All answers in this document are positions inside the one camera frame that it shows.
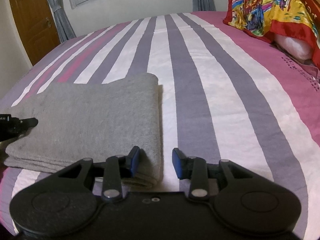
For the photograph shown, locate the grey pants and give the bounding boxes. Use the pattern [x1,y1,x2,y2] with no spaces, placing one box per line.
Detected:
[1,73,163,188]

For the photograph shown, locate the pink striped bed sheet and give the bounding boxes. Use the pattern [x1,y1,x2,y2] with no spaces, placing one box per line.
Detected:
[1,12,319,239]

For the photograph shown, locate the brown wooden door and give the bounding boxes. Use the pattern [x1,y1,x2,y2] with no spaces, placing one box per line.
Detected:
[9,0,60,65]

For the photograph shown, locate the grey curtain left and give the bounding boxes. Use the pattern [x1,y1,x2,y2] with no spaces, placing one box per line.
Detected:
[47,0,76,43]

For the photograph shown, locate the white pillow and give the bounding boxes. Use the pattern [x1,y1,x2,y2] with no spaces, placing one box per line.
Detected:
[274,34,313,61]

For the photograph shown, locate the colourful red yellow blanket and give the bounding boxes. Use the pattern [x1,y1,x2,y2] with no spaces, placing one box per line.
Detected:
[223,0,319,66]

